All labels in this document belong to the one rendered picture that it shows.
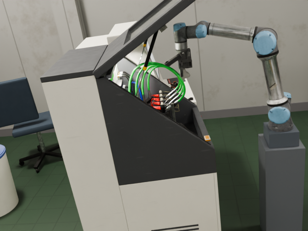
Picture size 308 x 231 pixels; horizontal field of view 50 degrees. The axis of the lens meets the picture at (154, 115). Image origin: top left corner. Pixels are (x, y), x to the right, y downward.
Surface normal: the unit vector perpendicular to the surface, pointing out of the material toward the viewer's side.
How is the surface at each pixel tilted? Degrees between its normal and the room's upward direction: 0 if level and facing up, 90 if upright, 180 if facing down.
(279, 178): 90
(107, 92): 90
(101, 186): 90
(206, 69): 90
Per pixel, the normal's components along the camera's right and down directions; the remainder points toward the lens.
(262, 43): -0.41, 0.29
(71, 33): -0.10, 0.40
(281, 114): -0.34, 0.52
